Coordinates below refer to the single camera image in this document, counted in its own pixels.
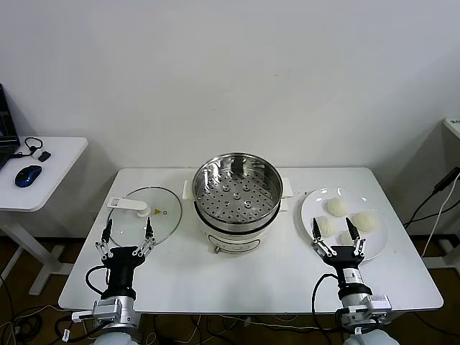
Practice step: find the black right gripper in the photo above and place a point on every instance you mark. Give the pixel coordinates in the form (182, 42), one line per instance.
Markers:
(345, 257)

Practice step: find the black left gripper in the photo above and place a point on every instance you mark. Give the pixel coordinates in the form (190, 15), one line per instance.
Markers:
(122, 262)

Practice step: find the white steamed baozi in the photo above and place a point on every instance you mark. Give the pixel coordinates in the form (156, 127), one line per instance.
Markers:
(367, 221)
(345, 238)
(328, 226)
(336, 207)

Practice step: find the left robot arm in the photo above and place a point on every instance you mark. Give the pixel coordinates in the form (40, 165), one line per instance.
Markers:
(127, 311)

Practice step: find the stainless steel steamer basket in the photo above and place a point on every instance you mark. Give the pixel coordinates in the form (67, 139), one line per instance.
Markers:
(208, 172)

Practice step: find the white round plate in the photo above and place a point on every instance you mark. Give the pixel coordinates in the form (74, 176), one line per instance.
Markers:
(316, 205)

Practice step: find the white side table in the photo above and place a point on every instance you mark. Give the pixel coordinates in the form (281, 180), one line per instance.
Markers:
(61, 161)

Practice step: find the white electric cooker pot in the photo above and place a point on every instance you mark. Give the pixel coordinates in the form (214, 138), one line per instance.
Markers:
(233, 240)

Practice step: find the small black dongle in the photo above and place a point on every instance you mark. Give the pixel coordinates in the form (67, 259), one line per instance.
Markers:
(44, 156)

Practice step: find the blue black computer mouse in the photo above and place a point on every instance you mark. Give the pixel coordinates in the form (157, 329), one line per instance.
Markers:
(28, 176)

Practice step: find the black laptop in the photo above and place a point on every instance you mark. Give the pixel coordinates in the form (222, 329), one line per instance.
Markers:
(7, 136)

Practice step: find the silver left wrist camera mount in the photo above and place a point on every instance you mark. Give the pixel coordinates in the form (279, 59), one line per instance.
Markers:
(108, 309)

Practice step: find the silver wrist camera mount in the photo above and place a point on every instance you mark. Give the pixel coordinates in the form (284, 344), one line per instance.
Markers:
(379, 302)
(108, 309)

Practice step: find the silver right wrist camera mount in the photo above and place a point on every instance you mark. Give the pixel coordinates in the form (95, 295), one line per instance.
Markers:
(379, 302)

